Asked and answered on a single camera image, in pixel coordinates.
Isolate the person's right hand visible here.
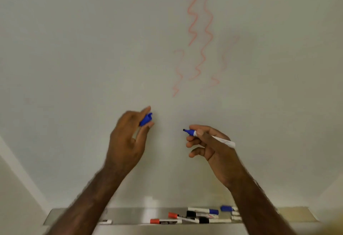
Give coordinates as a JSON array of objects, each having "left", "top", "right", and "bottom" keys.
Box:
[{"left": 185, "top": 124, "right": 248, "bottom": 190}]

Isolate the person's right forearm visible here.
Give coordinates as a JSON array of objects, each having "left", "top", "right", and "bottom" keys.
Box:
[{"left": 226, "top": 173, "right": 297, "bottom": 235}]

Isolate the blue marker cap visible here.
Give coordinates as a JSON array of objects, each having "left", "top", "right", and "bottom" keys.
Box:
[{"left": 139, "top": 112, "right": 153, "bottom": 128}]

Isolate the metal marker tray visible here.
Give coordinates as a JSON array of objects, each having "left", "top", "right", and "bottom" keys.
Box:
[{"left": 43, "top": 206, "right": 321, "bottom": 226}]

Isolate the person's left forearm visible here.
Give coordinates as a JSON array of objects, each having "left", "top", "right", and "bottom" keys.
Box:
[{"left": 45, "top": 164, "right": 129, "bottom": 235}]

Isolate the black whiteboard marker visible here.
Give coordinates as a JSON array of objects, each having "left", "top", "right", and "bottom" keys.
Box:
[
  {"left": 186, "top": 210, "right": 219, "bottom": 219},
  {"left": 199, "top": 217, "right": 232, "bottom": 224}
]

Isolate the white whiteboard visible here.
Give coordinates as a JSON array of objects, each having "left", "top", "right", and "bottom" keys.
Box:
[{"left": 0, "top": 0, "right": 343, "bottom": 211}]

